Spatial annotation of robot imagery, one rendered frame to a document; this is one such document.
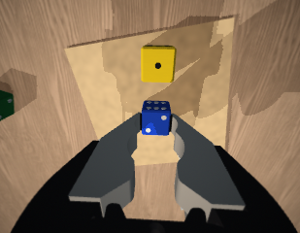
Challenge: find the yellow die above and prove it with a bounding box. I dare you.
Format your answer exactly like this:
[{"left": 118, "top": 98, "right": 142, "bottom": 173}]
[{"left": 141, "top": 45, "right": 177, "bottom": 83}]

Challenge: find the green die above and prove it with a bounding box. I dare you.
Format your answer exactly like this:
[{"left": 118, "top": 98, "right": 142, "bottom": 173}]
[{"left": 0, "top": 90, "right": 15, "bottom": 121}]

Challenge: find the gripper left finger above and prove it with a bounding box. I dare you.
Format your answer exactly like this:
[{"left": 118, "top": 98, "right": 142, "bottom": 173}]
[{"left": 11, "top": 112, "right": 142, "bottom": 233}]

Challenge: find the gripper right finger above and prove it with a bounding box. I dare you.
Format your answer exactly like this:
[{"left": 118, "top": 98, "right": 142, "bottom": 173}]
[{"left": 169, "top": 114, "right": 298, "bottom": 233}]

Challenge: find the blue die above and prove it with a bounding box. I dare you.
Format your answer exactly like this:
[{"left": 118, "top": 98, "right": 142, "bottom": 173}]
[{"left": 142, "top": 100, "right": 171, "bottom": 136}]

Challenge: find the tan flat mat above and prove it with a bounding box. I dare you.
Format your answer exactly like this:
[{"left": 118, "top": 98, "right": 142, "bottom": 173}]
[{"left": 64, "top": 17, "right": 234, "bottom": 166}]

